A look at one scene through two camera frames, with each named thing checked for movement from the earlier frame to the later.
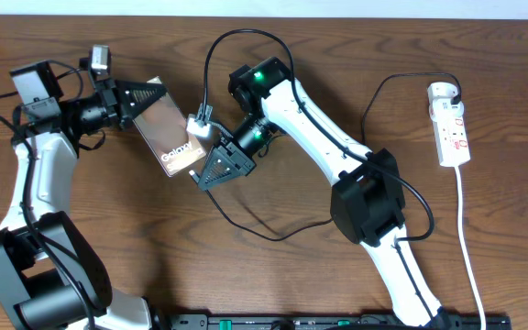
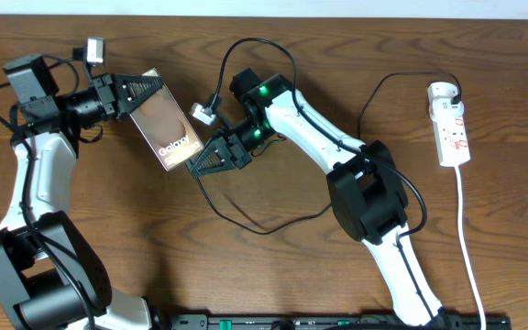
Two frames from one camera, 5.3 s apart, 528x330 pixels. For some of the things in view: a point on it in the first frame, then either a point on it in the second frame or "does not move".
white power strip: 451,142 does not move
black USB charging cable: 201,126 → 281,225
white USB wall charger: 439,97 does not move
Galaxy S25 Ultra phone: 164,127 does not move
